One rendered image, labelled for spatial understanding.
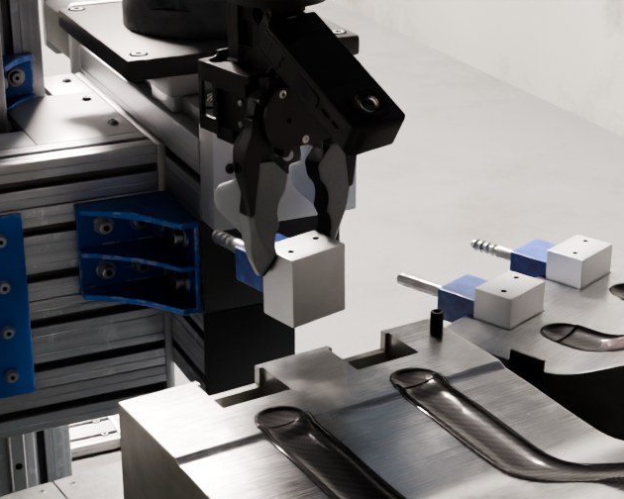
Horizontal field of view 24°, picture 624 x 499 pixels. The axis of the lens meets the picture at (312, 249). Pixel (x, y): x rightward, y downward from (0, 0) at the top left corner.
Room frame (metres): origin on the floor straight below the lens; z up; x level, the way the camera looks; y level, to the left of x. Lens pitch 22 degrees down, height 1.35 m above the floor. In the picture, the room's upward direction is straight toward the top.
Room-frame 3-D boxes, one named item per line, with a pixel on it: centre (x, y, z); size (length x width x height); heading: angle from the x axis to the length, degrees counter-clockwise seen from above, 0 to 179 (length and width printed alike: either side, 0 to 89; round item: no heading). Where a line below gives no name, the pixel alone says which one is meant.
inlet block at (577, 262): (1.19, -0.20, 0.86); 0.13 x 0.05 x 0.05; 49
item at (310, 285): (1.02, 0.04, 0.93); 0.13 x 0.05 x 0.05; 39
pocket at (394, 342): (0.94, -0.04, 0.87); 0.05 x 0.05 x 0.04; 32
